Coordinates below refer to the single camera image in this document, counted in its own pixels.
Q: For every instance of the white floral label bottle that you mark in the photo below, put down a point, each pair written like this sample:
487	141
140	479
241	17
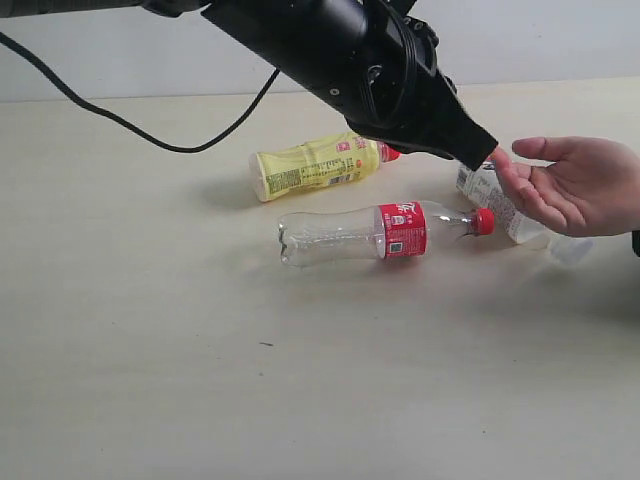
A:
482	189

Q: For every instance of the black sleeved forearm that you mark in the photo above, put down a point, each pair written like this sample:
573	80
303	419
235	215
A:
636	242

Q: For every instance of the clear bottle with red label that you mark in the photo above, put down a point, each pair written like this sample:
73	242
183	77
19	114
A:
381	232

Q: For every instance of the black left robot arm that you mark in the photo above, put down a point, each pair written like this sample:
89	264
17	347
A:
308	41

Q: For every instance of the yellow bottle with red cap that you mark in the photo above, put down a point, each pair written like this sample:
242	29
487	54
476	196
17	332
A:
326	162

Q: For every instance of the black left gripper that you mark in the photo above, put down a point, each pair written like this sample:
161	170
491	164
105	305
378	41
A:
395	92

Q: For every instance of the person's open hand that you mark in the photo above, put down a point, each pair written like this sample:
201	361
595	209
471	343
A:
589	187

